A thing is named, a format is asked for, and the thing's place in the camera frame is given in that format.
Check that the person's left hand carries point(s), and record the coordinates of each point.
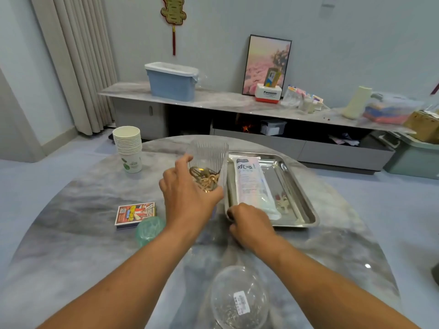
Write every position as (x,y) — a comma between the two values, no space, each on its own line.
(188,198)

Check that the person's right hand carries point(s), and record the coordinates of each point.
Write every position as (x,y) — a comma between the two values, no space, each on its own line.
(252,229)

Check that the clear printed plastic bag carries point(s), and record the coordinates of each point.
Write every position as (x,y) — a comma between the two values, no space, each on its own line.
(252,185)

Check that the clear ribbed organizer box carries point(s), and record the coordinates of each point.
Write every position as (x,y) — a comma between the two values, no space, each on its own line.
(209,157)

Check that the pale green plastic lid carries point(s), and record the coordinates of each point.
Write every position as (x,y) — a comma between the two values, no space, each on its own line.
(149,226)

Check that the metal tray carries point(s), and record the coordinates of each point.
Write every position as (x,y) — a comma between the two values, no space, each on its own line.
(295,195)

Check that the colourful matchbox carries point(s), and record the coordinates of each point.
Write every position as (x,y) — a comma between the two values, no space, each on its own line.
(134,213)

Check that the clear round plastic bowl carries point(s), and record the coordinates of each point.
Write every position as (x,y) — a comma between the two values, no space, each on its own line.
(239,298)

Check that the group of white paper cups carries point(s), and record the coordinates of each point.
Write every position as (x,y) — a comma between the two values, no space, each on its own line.
(128,148)

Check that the person's right forearm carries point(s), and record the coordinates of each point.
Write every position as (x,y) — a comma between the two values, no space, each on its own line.
(329,291)

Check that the person's left forearm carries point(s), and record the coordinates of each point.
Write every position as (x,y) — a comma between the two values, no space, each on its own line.
(116,291)

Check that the grey cabinet with marble top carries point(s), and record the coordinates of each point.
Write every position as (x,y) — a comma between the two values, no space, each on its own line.
(206,99)

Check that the white box in cabinet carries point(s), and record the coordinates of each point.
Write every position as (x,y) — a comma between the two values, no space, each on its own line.
(273,128)

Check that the blue storage box white lid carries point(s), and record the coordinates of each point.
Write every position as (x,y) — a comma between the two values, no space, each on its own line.
(171,82)

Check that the loose papers in cabinet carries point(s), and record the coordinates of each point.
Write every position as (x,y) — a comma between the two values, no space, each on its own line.
(343,139)

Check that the white and red small box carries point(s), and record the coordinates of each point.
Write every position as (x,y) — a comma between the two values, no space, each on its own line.
(268,93)

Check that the clear bag of snacks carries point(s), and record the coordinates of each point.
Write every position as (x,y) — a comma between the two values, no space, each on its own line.
(291,97)

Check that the colourful small packet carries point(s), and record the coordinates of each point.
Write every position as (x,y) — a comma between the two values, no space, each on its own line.
(317,99)

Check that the small colourful box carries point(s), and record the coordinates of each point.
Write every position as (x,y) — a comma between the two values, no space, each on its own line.
(272,77)

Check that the framed pink picture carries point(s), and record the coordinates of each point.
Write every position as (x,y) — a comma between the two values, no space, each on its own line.
(263,61)

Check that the cream paper roll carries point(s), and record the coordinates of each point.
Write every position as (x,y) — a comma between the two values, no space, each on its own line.
(357,102)

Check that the grey green storage bin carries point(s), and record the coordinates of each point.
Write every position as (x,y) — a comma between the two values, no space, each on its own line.
(411,155)

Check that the beige curtain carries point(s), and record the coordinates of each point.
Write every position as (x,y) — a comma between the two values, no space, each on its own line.
(75,61)

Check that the clear storage box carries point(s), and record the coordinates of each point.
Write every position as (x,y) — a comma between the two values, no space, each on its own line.
(391,108)

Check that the trash bin with black bag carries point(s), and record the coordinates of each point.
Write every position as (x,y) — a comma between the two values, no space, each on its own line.
(435,274)

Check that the cardboard box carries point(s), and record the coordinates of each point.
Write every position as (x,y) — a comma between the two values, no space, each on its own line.
(423,126)

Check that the white wall switch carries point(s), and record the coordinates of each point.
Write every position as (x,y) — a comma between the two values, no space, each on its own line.
(330,0)

